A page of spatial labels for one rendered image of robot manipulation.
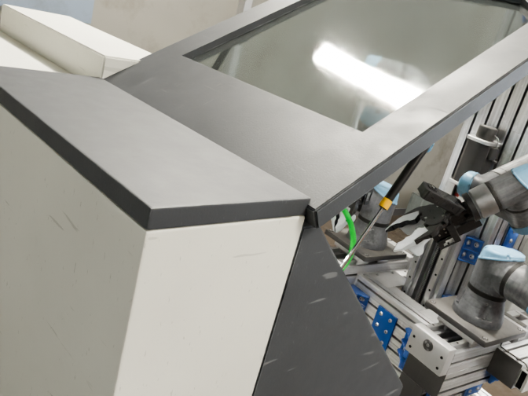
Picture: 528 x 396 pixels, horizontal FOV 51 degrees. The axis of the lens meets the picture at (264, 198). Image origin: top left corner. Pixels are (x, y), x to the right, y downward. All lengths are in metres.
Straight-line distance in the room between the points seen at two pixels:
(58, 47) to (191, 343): 0.99
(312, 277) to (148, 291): 0.32
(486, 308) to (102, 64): 1.25
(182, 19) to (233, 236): 3.37
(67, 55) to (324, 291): 0.92
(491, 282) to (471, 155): 0.41
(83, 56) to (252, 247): 0.81
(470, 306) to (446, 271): 0.22
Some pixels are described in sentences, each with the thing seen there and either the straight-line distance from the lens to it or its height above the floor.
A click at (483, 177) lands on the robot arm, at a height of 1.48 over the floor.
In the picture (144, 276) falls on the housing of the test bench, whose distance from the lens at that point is 0.69.
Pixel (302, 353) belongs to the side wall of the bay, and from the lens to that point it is 1.04.
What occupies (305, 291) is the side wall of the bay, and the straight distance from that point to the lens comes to 0.93.
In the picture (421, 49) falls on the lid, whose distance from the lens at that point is 1.29.
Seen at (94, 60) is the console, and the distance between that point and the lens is 1.40.
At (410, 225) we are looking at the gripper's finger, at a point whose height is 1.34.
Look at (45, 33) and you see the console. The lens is 1.67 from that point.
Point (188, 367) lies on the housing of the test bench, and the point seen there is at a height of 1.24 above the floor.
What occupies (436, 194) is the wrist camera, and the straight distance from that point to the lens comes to 1.31.
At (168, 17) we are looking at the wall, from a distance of 4.00.
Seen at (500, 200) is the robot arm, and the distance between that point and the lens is 1.35.
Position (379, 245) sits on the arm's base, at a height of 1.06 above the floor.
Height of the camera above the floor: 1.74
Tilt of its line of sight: 19 degrees down
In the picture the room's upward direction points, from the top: 15 degrees clockwise
